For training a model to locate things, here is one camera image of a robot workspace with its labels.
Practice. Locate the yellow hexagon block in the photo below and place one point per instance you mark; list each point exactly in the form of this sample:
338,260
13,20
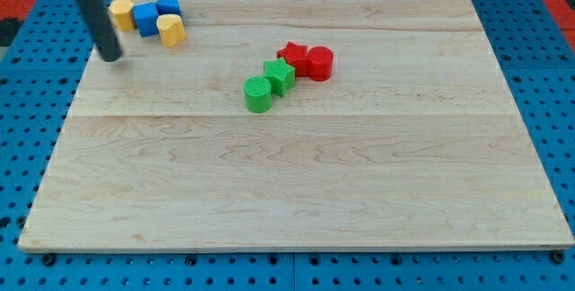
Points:
122,14

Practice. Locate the blue cube block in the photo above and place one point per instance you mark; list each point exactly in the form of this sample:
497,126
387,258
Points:
145,16

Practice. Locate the green cylinder block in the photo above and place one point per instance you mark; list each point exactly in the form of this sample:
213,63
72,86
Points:
257,94

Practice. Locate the green star block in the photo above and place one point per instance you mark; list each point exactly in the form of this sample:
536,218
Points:
281,76

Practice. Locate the red star block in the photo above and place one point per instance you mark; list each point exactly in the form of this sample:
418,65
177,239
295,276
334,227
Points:
295,56

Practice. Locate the red cylinder block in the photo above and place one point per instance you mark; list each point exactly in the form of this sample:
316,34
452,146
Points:
319,63

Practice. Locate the light wooden board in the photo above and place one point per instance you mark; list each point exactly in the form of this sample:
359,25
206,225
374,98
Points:
415,142

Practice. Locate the yellow heart block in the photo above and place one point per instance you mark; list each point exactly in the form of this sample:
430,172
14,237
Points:
171,29

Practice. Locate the blue triangle block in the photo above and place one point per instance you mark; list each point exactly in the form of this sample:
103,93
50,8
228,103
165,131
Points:
168,7

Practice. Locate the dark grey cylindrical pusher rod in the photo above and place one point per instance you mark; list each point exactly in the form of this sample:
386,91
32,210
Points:
99,25

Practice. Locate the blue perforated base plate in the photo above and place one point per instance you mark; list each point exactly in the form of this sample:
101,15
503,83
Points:
42,69

